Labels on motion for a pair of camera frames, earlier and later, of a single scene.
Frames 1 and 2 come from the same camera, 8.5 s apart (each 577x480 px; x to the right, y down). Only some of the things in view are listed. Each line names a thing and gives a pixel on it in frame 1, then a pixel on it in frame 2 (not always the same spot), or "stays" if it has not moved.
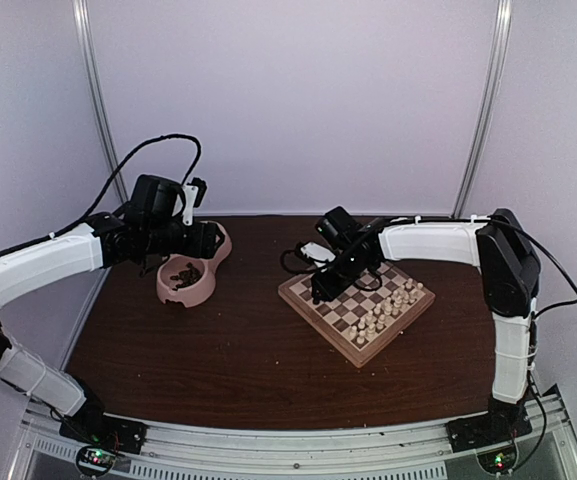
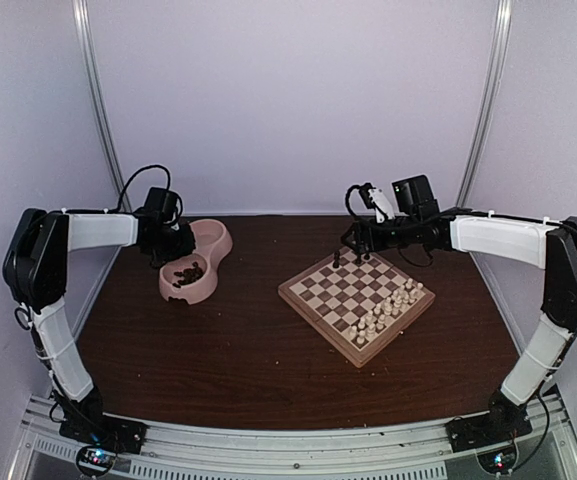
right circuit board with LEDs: x=498 y=461 stays
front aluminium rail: x=547 y=453 stays
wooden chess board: x=368 y=317 stays
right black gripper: x=331 y=292 to x=363 y=232
